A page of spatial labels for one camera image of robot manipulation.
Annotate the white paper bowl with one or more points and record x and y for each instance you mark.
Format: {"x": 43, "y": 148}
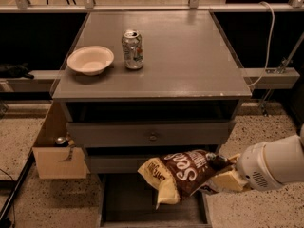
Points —
{"x": 90, "y": 61}

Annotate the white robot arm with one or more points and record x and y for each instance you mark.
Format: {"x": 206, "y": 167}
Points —
{"x": 285, "y": 159}

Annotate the top grey drawer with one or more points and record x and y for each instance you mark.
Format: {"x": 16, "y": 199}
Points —
{"x": 149, "y": 134}

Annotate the dark can in box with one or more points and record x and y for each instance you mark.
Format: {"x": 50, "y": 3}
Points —
{"x": 61, "y": 142}

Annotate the black object on ledge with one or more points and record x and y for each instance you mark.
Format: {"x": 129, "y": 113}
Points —
{"x": 15, "y": 71}

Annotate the cardboard box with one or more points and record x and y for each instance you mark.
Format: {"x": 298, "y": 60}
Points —
{"x": 57, "y": 162}

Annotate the silver soda can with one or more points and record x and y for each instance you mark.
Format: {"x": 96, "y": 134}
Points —
{"x": 132, "y": 49}

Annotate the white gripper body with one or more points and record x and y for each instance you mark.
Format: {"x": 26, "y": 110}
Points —
{"x": 252, "y": 166}

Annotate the middle grey drawer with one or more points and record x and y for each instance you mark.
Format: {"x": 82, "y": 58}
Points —
{"x": 106, "y": 164}

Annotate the grey drawer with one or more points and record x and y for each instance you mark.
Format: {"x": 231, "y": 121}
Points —
{"x": 127, "y": 201}
{"x": 149, "y": 134}
{"x": 106, "y": 164}

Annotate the grey drawer cabinet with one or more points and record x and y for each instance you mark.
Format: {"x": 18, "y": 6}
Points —
{"x": 188, "y": 76}

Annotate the brown chip bag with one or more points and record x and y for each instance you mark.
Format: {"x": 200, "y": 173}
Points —
{"x": 178, "y": 176}

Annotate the bottom grey drawer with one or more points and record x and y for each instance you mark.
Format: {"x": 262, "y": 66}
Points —
{"x": 127, "y": 201}

